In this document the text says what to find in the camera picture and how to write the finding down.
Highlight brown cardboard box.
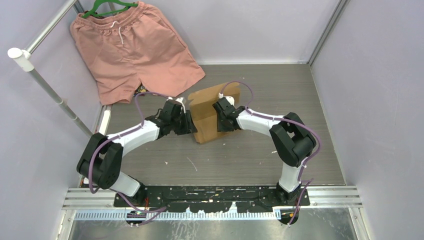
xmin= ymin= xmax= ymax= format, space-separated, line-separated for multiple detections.
xmin=188 ymin=82 xmax=241 ymax=144

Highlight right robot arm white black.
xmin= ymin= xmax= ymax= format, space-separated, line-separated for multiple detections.
xmin=212 ymin=96 xmax=317 ymax=206

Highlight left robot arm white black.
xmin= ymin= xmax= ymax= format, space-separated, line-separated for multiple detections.
xmin=76 ymin=97 xmax=197 ymax=207

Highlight small colourful object under shorts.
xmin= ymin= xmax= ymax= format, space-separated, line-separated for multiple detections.
xmin=134 ymin=85 xmax=148 ymax=95

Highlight pink shorts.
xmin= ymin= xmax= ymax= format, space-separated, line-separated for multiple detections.
xmin=70 ymin=1 xmax=205 ymax=105

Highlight green clothes hanger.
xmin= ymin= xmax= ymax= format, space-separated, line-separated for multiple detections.
xmin=81 ymin=0 xmax=138 ymax=19

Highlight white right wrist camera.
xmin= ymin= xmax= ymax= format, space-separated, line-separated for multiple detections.
xmin=218 ymin=93 xmax=235 ymax=105

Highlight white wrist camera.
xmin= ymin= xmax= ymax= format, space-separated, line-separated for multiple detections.
xmin=218 ymin=93 xmax=235 ymax=105
xmin=167 ymin=97 xmax=187 ymax=113

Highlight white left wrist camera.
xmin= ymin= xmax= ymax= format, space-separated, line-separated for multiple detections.
xmin=167 ymin=97 xmax=187 ymax=113

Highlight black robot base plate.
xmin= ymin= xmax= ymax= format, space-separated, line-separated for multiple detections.
xmin=113 ymin=185 xmax=311 ymax=224

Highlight slotted aluminium rail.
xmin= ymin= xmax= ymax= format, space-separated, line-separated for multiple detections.
xmin=74 ymin=209 xmax=281 ymax=221

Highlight metal clothes rail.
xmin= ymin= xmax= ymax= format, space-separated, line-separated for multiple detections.
xmin=7 ymin=0 xmax=94 ymax=138

